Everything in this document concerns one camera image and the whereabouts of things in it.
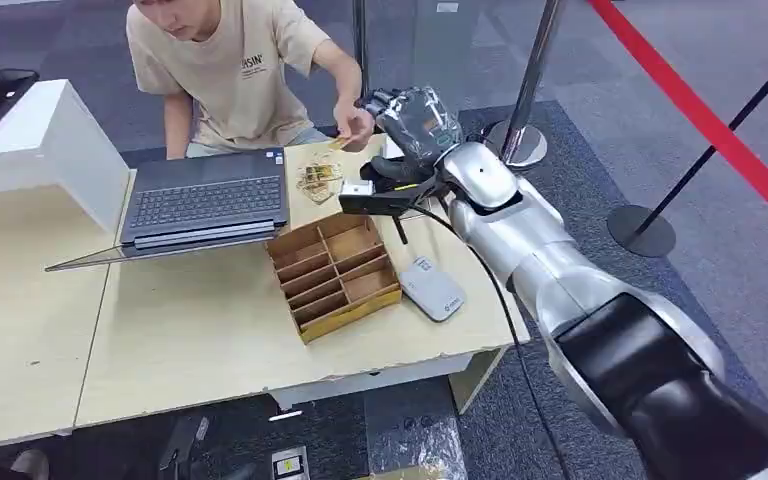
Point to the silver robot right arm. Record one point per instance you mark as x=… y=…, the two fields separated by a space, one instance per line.
x=556 y=265

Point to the grey shoe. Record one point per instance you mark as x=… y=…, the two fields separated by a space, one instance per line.
x=29 y=465

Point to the person's left hand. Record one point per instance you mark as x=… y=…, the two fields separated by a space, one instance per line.
x=352 y=122

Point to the white desk frame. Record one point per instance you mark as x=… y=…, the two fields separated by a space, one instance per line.
x=371 y=381

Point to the black router with antennas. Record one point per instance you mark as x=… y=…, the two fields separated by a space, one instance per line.
x=400 y=228

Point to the person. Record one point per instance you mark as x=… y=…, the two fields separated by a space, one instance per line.
x=225 y=73

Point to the plastic wrapped floor panel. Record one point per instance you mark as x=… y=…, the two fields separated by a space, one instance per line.
x=417 y=447

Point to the small white desk object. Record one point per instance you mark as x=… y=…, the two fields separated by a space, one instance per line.
x=389 y=147

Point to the floor power socket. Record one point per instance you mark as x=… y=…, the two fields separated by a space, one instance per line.
x=290 y=465

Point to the white display stand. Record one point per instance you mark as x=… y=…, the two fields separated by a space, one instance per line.
x=39 y=149

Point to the white floor strip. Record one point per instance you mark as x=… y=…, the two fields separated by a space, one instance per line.
x=286 y=416

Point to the chrome stanchion with dark base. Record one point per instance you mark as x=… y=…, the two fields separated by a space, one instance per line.
x=359 y=40

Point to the wooden compartment card box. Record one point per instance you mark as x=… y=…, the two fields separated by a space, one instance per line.
x=334 y=278

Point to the black stanchion with round base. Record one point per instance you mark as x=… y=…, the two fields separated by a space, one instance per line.
x=642 y=230

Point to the white card reader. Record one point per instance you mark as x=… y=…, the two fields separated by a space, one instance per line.
x=432 y=289

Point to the gold card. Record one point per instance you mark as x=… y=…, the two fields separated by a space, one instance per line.
x=339 y=142

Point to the red barrier belt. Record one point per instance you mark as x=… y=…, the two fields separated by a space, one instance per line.
x=708 y=119

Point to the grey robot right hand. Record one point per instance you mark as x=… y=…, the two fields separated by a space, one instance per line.
x=417 y=126

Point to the black robot foot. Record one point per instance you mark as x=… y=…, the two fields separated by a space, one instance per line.
x=182 y=444

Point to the grey open laptop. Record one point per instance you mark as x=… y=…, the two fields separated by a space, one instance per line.
x=205 y=205

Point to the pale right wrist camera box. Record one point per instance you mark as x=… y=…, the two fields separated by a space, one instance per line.
x=356 y=189

